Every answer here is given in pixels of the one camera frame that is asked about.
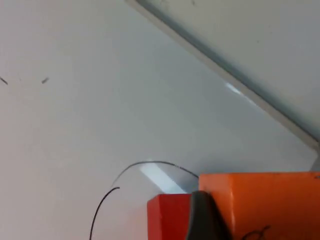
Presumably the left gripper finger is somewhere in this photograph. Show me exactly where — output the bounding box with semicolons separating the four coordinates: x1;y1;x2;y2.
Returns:
186;190;232;240

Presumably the red cube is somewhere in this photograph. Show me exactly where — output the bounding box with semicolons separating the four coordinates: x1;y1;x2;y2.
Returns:
146;193;194;240

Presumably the orange cube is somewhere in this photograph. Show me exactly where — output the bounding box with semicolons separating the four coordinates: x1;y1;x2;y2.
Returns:
198;171;320;240

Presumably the grey-framed whiteboard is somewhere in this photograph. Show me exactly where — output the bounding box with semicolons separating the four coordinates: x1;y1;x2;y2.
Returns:
0;0;320;240

